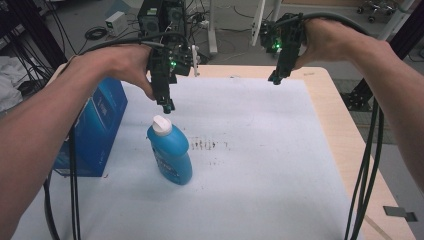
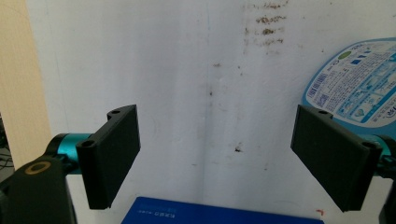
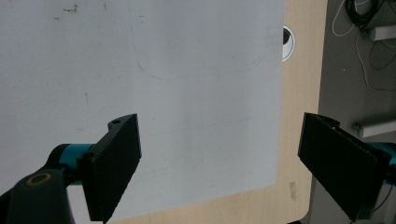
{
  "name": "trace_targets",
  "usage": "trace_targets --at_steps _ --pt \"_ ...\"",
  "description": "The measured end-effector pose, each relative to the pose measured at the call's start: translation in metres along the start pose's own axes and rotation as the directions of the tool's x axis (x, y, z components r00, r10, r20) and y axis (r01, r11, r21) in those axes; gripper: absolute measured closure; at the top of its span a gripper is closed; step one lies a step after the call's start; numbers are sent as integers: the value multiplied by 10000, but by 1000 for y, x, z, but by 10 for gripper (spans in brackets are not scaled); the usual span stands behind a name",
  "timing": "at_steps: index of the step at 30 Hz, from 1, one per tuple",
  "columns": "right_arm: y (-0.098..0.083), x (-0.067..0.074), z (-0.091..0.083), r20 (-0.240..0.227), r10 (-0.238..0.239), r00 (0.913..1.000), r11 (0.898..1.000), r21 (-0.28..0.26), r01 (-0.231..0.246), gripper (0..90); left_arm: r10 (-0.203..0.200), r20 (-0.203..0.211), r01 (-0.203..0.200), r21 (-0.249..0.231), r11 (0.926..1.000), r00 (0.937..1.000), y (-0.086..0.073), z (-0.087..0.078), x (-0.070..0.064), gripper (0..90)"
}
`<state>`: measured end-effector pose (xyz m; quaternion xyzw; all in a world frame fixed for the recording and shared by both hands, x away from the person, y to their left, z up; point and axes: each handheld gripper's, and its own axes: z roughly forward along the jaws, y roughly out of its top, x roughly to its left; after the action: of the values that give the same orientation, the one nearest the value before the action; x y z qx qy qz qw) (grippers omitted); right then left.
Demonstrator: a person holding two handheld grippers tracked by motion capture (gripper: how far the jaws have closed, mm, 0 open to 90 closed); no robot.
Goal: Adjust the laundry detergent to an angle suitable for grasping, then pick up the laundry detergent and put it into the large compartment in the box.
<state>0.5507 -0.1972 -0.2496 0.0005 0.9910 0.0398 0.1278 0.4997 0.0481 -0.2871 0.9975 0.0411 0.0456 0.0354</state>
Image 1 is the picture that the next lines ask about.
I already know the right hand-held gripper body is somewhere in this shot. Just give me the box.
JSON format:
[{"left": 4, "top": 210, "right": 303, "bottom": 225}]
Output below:
[{"left": 259, "top": 12, "right": 306, "bottom": 80}]

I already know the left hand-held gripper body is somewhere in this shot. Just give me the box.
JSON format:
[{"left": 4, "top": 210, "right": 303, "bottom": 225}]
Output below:
[{"left": 146, "top": 43, "right": 195, "bottom": 104}]

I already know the blue bottle with white cap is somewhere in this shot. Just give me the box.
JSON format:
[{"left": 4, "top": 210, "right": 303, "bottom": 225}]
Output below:
[{"left": 146, "top": 114, "right": 194, "bottom": 187}]

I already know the person's right hand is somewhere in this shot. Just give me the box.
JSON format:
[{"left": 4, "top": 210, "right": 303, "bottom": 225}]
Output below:
[{"left": 293, "top": 17, "right": 364, "bottom": 72}]

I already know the person's left hand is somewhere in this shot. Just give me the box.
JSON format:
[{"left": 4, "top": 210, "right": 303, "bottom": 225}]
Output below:
[{"left": 70, "top": 43, "right": 158, "bottom": 102}]

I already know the white metal stand leg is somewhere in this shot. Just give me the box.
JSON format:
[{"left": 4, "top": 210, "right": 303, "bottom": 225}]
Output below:
[
  {"left": 250, "top": 0, "right": 268, "bottom": 48},
  {"left": 205, "top": 0, "right": 220, "bottom": 56}
]

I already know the black computer tower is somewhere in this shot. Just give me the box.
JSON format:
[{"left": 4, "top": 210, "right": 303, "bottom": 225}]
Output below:
[{"left": 136, "top": 0, "right": 188, "bottom": 45}]

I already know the small white device box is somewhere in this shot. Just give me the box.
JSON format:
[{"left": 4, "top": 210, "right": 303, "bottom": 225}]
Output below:
[{"left": 104, "top": 10, "right": 130, "bottom": 38}]

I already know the blue cardboard box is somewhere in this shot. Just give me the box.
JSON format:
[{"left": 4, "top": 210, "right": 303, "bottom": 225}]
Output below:
[{"left": 52, "top": 77, "right": 129, "bottom": 178}]

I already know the white table mat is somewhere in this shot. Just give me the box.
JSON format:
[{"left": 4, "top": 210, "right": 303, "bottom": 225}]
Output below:
[{"left": 11, "top": 77, "right": 365, "bottom": 240}]

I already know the white crumpled cloth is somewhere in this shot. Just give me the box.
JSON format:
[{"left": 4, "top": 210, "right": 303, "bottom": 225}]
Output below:
[{"left": 0, "top": 54, "right": 25, "bottom": 113}]

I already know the grey tape strip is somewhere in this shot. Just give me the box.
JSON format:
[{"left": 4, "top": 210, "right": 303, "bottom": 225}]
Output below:
[{"left": 382, "top": 205, "right": 419, "bottom": 223}]

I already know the coiled black cable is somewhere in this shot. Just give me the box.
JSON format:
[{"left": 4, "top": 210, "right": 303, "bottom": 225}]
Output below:
[{"left": 83, "top": 25, "right": 109, "bottom": 42}]

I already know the black metal frame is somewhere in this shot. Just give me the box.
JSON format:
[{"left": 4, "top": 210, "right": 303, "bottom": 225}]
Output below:
[{"left": 5, "top": 0, "right": 69, "bottom": 91}]

